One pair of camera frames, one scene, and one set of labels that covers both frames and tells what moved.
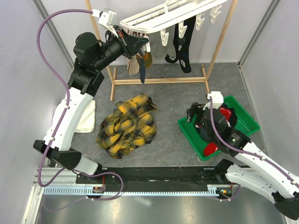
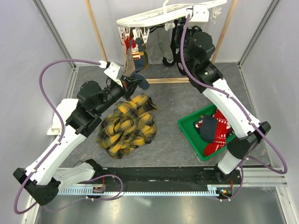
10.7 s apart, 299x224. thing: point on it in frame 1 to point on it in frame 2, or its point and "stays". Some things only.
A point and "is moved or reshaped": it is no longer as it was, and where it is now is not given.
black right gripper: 195,108 to 181,25
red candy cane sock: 210,148 stays
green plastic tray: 245,123 stays
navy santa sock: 142,64 is moved or reshaped
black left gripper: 130,43 to 128,84
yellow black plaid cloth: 131,125 stays
